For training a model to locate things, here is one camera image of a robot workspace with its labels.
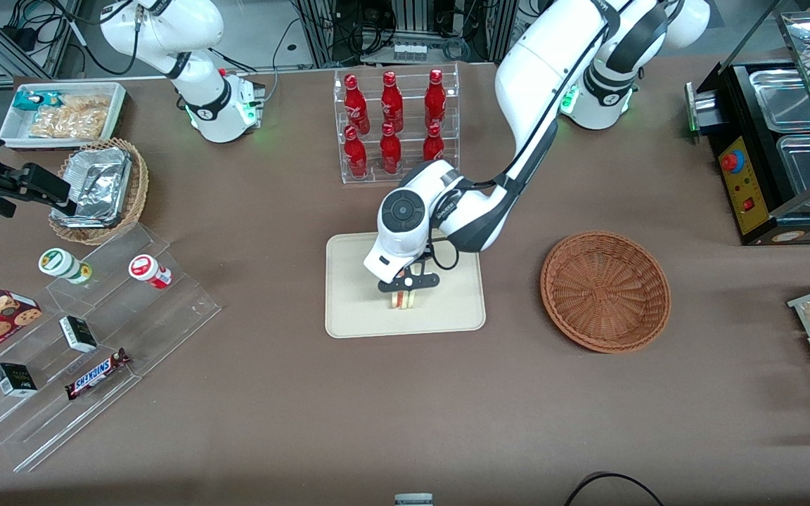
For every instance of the green lid white jar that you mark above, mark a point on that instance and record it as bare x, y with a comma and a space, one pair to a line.
60, 265

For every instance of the black food warmer yellow panel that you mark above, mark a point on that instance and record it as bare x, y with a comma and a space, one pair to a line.
753, 197

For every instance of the grey tray with snacks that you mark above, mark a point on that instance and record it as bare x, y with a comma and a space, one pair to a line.
11, 133

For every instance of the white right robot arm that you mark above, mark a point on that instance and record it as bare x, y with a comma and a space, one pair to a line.
201, 84

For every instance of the triangle sandwich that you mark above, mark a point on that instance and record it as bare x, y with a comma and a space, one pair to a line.
405, 301

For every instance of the clear bag of chips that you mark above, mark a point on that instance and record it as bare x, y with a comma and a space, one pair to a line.
74, 118

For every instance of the aluminium foil container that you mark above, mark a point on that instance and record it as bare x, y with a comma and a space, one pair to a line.
99, 184

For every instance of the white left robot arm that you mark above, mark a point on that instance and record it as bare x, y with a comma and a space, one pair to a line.
538, 70

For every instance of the teal snack packet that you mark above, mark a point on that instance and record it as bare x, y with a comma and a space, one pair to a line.
36, 100

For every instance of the small grey white device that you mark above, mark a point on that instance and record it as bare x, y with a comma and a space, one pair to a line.
413, 500

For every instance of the Snickers chocolate bar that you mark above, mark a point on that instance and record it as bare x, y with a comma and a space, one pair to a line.
95, 376

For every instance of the clear acrylic stepped display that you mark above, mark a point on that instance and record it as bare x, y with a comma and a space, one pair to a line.
166, 309

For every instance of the beige plastic serving tray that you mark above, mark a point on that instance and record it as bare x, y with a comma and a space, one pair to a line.
356, 295

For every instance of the red lid white jar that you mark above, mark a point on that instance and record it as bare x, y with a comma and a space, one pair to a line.
148, 270

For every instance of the small black box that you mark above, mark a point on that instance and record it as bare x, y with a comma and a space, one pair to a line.
15, 379
78, 334

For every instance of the clear acrylic bottle rack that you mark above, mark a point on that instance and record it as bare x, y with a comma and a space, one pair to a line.
412, 84

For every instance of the small wicker basket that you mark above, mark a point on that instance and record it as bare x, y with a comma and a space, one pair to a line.
134, 190

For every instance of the round brown wicker basket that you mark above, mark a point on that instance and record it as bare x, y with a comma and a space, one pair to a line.
605, 292

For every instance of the red cola bottle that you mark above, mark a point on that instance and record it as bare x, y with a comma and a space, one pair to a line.
357, 105
434, 146
392, 105
390, 151
356, 158
435, 102

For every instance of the white power strip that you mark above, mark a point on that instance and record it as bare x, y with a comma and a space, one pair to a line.
410, 50

